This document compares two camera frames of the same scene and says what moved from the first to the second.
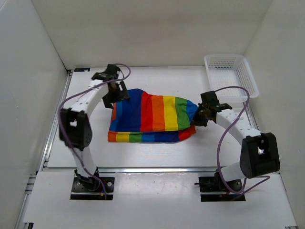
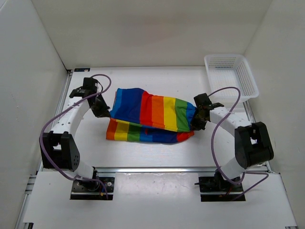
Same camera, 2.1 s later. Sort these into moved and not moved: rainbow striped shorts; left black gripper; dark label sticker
Moved: left black gripper
Not moved: rainbow striped shorts; dark label sticker
